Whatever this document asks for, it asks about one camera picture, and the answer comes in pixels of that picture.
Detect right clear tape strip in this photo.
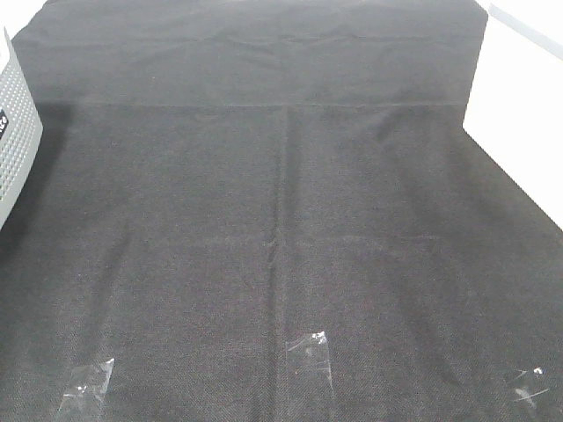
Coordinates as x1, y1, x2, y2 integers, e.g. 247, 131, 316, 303
504, 367, 551, 411

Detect left clear tape strip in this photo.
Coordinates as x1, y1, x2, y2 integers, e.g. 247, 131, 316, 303
55, 358, 115, 422

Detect clear tape strip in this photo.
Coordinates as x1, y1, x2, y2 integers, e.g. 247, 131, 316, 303
285, 331, 333, 398
504, 367, 551, 411
55, 358, 115, 422

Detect grey perforated basket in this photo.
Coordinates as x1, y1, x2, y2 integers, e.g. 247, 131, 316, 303
1, 28, 43, 222

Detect white slotted storage bin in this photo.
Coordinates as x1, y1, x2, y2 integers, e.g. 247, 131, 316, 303
463, 1, 562, 226

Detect black table cloth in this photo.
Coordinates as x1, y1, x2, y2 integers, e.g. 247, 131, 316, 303
1, 1, 562, 421

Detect middle clear tape strip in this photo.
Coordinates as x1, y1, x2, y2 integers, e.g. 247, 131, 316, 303
285, 331, 333, 398

